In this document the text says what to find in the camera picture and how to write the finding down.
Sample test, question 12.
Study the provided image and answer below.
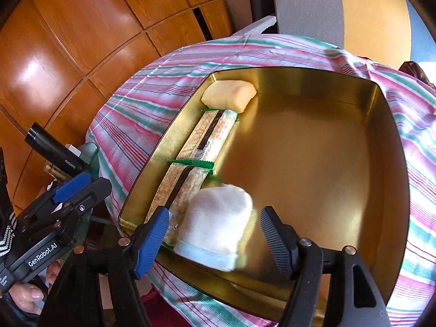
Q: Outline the green-edged snack packet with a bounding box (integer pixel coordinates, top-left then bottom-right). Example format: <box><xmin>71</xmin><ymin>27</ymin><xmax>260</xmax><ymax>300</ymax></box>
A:
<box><xmin>145</xmin><ymin>159</ymin><xmax>214</xmax><ymax>247</ymax></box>
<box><xmin>176</xmin><ymin>109</ymin><xmax>238</xmax><ymax>162</ymax></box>

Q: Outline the white gauze roll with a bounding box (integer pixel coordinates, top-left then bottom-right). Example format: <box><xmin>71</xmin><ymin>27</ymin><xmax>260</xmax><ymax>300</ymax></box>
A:
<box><xmin>173</xmin><ymin>184</ymin><xmax>253</xmax><ymax>272</ymax></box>

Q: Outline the person's left hand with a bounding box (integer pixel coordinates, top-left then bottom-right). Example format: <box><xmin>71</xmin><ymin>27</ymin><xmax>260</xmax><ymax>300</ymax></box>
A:
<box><xmin>9</xmin><ymin>260</ymin><xmax>61</xmax><ymax>315</ymax></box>

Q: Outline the black cylinder bottle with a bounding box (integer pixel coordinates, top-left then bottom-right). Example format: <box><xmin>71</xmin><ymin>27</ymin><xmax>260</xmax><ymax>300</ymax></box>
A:
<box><xmin>24</xmin><ymin>122</ymin><xmax>88</xmax><ymax>176</ymax></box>

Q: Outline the striped pink green bedsheet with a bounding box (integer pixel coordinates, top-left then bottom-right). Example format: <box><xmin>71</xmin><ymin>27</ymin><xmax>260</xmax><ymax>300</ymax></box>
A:
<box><xmin>86</xmin><ymin>34</ymin><xmax>435</xmax><ymax>326</ymax></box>

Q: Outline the pale yellow sponge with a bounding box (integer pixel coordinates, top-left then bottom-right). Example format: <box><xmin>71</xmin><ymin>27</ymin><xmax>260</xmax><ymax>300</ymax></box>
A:
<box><xmin>201</xmin><ymin>80</ymin><xmax>257</xmax><ymax>114</ymax></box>

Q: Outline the wooden wardrobe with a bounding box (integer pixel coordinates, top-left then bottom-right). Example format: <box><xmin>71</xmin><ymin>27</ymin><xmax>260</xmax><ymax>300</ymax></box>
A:
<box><xmin>1</xmin><ymin>0</ymin><xmax>233</xmax><ymax>210</ymax></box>

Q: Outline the dark red cloth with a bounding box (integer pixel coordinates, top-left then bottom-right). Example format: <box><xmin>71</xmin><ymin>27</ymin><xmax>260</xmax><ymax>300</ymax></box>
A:
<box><xmin>399</xmin><ymin>61</ymin><xmax>435</xmax><ymax>89</ymax></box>

